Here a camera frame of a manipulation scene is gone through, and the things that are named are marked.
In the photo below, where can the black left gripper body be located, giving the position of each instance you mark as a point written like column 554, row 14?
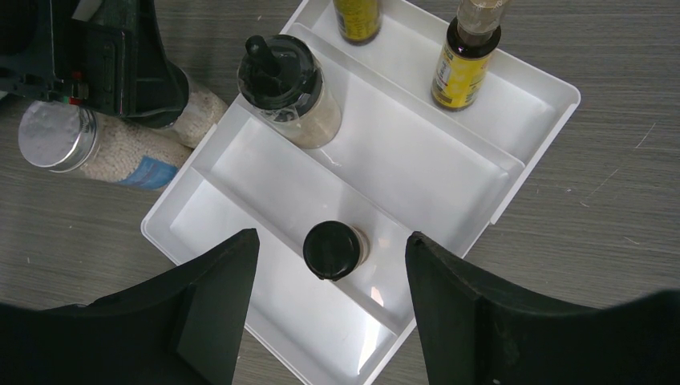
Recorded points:
column 49, row 55

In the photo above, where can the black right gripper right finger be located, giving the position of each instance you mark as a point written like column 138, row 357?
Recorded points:
column 478, row 328

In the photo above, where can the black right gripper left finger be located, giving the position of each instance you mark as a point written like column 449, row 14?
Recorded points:
column 183, row 326

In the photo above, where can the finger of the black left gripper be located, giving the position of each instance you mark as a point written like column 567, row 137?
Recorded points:
column 159, row 89

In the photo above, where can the blue-label shaker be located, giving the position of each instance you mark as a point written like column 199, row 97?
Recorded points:
column 75, row 141

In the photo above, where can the taped black-lid grinder jar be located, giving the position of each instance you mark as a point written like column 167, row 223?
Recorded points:
column 281, row 78

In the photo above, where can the small black-cap spice bottle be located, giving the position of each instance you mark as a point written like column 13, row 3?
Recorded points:
column 333, row 250

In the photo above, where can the gold-cap yellow sauce bottle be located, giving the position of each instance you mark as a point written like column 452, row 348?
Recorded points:
column 359, row 21

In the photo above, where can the yellow-label sauce bottle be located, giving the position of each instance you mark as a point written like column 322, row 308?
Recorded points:
column 471, row 38

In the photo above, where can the black-lid knob grinder jar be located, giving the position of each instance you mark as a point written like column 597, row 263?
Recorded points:
column 202, row 110

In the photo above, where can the white divided plastic tray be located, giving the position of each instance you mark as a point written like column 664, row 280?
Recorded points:
column 398, row 164

